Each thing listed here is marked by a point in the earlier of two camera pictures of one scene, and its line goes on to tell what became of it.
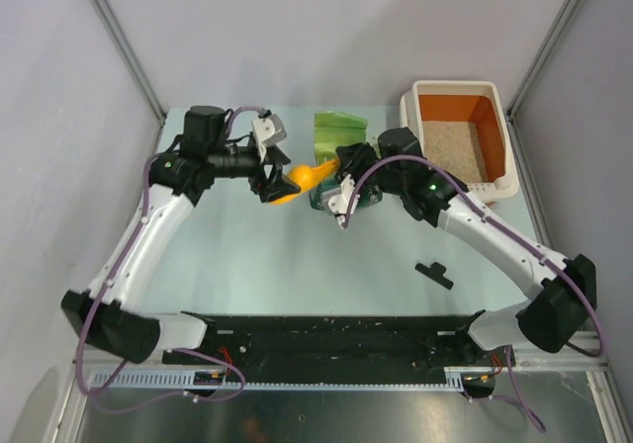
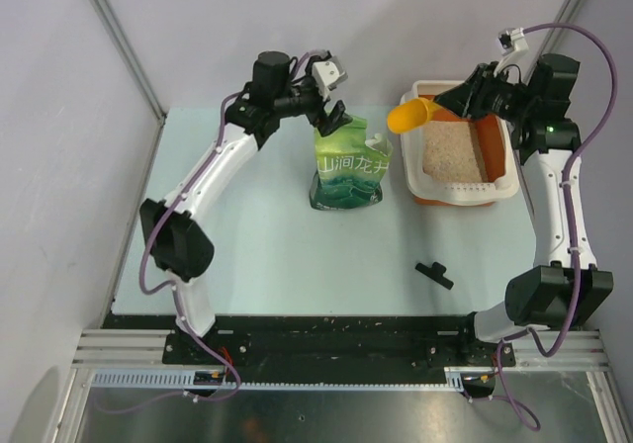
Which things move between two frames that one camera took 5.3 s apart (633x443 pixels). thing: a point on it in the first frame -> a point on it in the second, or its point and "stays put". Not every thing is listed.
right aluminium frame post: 574,0 stays put
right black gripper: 351,159 -> 469,97
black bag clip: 435,272 stays put
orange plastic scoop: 307,176 -> 406,116
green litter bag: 332,131 stays put
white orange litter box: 461,127 stays put
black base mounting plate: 317,340 stays put
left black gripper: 276,185 -> 336,118
